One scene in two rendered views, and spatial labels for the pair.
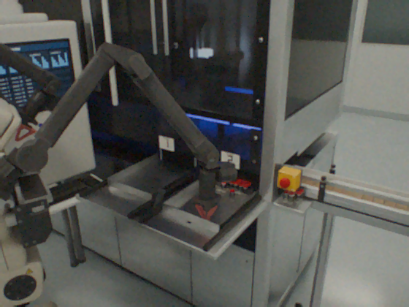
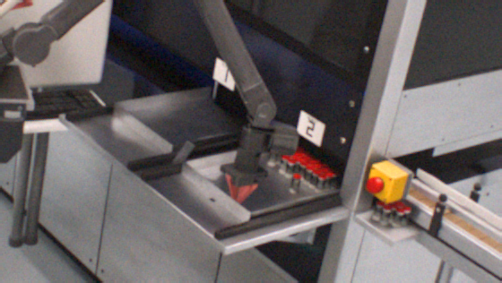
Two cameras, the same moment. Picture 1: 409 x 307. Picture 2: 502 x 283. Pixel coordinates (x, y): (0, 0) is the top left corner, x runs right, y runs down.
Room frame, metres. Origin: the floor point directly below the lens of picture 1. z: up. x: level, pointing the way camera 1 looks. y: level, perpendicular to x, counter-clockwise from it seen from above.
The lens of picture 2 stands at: (-1.14, -0.38, 2.15)
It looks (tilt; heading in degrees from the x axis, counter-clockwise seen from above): 25 degrees down; 12
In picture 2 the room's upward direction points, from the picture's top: 11 degrees clockwise
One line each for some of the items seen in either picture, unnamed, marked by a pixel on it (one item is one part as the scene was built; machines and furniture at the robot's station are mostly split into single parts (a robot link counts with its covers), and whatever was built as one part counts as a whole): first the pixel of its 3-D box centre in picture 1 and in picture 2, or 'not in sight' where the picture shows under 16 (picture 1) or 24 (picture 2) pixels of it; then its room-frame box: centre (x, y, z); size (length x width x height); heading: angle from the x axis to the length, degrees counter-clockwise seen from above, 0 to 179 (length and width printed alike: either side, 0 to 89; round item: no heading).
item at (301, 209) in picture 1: (294, 202); (392, 225); (1.25, -0.36, 0.87); 0.14 x 0.13 x 0.02; 146
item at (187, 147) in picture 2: (151, 203); (167, 158); (1.18, 0.21, 0.91); 0.14 x 0.03 x 0.06; 145
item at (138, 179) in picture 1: (155, 174); (192, 119); (1.45, 0.23, 0.90); 0.34 x 0.26 x 0.04; 146
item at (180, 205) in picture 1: (215, 197); (267, 179); (1.24, -0.04, 0.90); 0.34 x 0.26 x 0.04; 145
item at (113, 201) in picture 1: (174, 196); (210, 161); (1.30, 0.12, 0.87); 0.70 x 0.48 x 0.02; 56
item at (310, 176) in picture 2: (228, 185); (299, 169); (1.33, -0.10, 0.90); 0.18 x 0.02 x 0.05; 55
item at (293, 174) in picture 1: (289, 177); (388, 181); (1.22, -0.33, 1.00); 0.08 x 0.07 x 0.07; 146
